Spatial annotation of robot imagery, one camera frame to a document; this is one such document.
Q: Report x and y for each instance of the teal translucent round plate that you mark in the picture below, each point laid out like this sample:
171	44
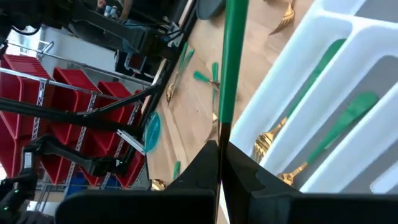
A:
152	130

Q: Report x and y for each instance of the person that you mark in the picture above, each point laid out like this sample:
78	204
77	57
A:
124	9

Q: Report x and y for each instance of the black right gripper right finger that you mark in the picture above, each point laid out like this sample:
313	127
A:
248	193

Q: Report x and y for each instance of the black round plate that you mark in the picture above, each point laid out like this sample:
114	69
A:
211	7

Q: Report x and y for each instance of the white plastic cutlery tray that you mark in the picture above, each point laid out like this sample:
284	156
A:
311	93

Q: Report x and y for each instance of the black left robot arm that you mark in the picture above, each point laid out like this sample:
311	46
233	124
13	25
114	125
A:
130	37

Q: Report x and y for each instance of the red plastic storage bin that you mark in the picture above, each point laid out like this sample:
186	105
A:
112	91
18	81
133	172
71	84

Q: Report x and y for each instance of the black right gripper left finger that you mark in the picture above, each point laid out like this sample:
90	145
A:
199	180

